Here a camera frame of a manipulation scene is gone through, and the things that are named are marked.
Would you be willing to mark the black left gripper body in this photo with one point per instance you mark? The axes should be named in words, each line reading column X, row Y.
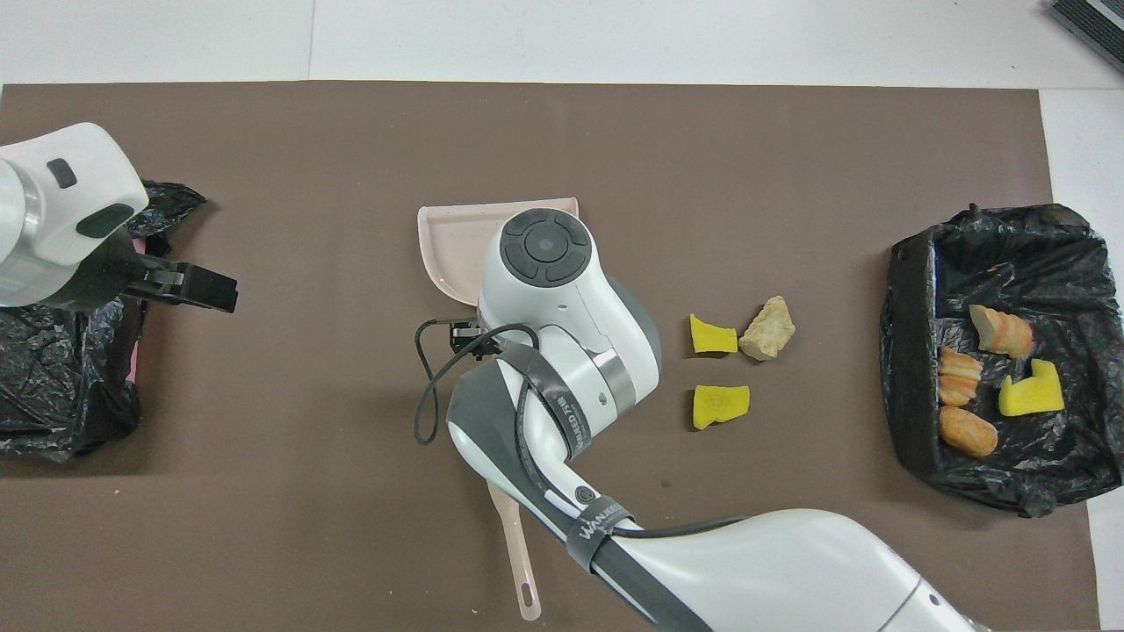
column 97, row 272

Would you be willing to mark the pale crusty bread chunk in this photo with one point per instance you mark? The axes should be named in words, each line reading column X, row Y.
column 1001, row 332

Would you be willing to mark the beige plastic dustpan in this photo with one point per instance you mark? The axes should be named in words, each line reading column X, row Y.
column 457, row 246

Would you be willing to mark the beige hand brush black bristles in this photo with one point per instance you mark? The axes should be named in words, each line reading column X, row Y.
column 518, row 562

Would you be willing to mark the yellow sponge piece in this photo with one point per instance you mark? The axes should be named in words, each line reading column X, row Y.
column 720, row 405
column 709, row 338

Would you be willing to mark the orange ridged bread piece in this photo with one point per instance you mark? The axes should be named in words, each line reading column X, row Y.
column 959, row 377

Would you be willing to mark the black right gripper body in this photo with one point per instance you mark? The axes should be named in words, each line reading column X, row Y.
column 467, row 338

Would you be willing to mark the black bag bin pink inside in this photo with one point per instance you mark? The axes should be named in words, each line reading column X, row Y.
column 61, row 386

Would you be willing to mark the brown table mat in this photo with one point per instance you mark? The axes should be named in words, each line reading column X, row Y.
column 527, row 140

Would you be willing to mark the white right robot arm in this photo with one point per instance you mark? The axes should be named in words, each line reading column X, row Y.
column 571, row 351

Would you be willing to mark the beige rough bread chunk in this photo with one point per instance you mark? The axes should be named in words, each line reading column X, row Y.
column 768, row 330

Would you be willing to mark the brown bread roll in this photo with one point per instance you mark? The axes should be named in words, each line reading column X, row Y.
column 968, row 430

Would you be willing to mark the black bag lined bin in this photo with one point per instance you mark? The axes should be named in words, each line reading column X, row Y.
column 913, row 351

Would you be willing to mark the notched yellow sponge block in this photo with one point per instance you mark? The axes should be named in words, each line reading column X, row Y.
column 1029, row 395

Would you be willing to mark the dark ribbed grille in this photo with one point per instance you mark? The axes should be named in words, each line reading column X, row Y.
column 1093, row 22

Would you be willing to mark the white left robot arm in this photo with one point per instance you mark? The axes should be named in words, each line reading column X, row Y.
column 61, row 219

